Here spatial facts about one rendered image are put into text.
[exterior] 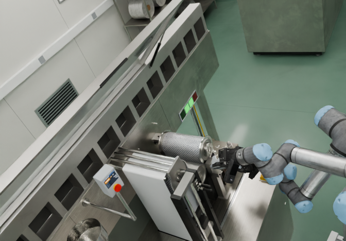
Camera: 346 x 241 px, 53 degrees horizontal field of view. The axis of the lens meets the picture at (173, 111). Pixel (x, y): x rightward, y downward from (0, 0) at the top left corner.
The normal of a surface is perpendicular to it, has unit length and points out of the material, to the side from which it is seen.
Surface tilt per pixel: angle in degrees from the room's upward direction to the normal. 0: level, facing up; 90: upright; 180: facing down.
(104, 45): 90
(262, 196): 0
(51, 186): 90
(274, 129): 0
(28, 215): 90
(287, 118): 0
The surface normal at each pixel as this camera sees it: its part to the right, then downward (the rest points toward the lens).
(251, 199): -0.31, -0.74
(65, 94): 0.83, 0.09
